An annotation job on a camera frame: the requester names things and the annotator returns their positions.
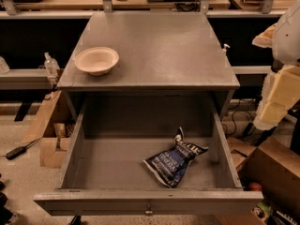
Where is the open grey top drawer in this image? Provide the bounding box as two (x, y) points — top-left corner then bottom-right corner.
(34, 93), (263, 216)

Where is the clear plastic bottle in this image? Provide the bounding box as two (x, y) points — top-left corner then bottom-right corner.
(44, 52), (60, 77)

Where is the open cardboard box left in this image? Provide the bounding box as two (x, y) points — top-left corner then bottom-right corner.
(22, 91), (74, 168)

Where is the blue chip bag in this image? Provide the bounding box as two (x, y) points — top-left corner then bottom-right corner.
(143, 127), (208, 188)

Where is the wooden workbench shelf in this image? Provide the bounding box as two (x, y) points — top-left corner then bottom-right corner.
(0, 0), (300, 20)

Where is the white paper bowl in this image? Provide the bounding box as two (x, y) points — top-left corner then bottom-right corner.
(75, 47), (119, 76)

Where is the black power adapter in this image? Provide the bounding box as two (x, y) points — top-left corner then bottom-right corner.
(6, 146), (26, 160)

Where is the red round object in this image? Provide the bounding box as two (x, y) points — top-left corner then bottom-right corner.
(247, 182), (263, 191)

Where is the cardboard box right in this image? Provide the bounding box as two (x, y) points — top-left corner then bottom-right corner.
(217, 137), (300, 225)

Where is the black cable coil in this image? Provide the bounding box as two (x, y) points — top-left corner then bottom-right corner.
(173, 0), (202, 13)

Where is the white pump dispenser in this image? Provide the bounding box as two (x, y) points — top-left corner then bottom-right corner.
(222, 43), (231, 54)

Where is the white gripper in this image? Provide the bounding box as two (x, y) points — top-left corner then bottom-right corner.
(252, 23), (300, 130)

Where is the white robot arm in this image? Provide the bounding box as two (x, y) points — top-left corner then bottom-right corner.
(252, 0), (300, 130)

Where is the grey cabinet counter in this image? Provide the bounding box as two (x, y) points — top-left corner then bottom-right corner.
(58, 11), (239, 112)

